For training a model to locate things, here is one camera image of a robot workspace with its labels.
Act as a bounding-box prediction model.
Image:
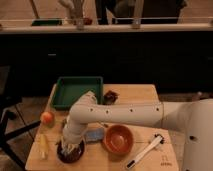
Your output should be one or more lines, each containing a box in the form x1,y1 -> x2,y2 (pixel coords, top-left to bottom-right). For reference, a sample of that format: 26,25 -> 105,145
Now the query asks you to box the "red apple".
40,112 -> 54,125

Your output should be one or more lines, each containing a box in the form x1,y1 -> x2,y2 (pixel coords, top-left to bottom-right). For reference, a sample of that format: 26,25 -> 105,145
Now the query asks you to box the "dark purple bowl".
57,141 -> 85,163

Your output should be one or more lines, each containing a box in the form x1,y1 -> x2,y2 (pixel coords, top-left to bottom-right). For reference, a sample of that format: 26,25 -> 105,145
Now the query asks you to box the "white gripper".
61,136 -> 81,156

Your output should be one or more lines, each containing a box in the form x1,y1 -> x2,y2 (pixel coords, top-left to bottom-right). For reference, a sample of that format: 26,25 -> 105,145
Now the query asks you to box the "green plastic tray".
51,76 -> 103,110

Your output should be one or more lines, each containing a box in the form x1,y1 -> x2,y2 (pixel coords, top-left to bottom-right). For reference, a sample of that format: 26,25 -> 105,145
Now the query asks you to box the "black chair frame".
0,96 -> 42,169

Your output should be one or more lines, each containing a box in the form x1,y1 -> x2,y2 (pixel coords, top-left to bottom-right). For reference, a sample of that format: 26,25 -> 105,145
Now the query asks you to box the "yellow corn cob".
40,134 -> 49,159

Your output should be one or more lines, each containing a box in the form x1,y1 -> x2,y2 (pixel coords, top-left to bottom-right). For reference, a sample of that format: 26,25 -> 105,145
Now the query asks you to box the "blue towel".
85,130 -> 104,142

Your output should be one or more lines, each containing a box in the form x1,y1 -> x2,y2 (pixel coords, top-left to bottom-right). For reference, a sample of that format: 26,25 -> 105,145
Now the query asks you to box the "white black-tipped brush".
126,134 -> 164,170

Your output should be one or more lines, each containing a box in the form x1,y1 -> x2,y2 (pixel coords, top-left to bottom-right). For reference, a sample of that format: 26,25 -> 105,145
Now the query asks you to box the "dark brown small object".
104,90 -> 119,105

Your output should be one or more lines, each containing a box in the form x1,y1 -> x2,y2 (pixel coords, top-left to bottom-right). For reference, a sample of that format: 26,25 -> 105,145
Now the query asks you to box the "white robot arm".
62,91 -> 213,171

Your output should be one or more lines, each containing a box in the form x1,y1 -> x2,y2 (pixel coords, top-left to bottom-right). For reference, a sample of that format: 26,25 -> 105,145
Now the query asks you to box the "green object on counter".
31,19 -> 62,26

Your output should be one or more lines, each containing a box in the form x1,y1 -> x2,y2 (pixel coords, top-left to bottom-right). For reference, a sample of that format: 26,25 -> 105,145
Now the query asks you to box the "orange bowl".
103,125 -> 134,156

